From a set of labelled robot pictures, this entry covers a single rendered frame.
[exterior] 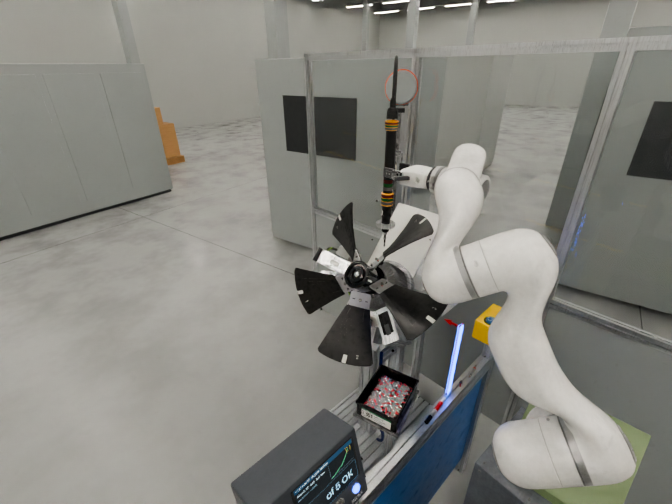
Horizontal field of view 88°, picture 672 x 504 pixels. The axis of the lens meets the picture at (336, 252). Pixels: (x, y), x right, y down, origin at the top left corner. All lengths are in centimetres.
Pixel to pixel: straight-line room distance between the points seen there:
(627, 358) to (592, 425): 121
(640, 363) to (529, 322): 133
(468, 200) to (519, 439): 47
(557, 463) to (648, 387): 126
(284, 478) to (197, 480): 158
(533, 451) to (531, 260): 37
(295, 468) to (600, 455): 55
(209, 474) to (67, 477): 78
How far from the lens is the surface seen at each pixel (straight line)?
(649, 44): 168
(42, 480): 278
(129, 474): 255
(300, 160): 390
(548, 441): 83
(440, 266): 66
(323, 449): 86
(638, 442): 126
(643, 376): 203
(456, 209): 68
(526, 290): 67
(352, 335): 146
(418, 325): 132
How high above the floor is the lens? 197
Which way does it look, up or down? 28 degrees down
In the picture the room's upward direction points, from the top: 1 degrees counter-clockwise
